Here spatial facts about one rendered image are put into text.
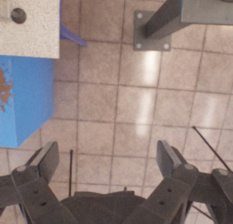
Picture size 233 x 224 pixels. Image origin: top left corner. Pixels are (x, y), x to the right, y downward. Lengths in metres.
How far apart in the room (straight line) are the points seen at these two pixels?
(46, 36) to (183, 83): 1.16
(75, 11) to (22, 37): 0.81
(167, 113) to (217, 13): 1.10
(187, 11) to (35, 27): 0.51
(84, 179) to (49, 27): 1.45
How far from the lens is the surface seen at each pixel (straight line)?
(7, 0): 0.72
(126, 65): 1.41
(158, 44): 1.44
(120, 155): 1.64
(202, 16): 0.56
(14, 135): 1.03
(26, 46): 0.73
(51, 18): 0.71
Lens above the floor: 1.41
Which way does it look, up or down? 75 degrees down
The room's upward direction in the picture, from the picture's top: 175 degrees clockwise
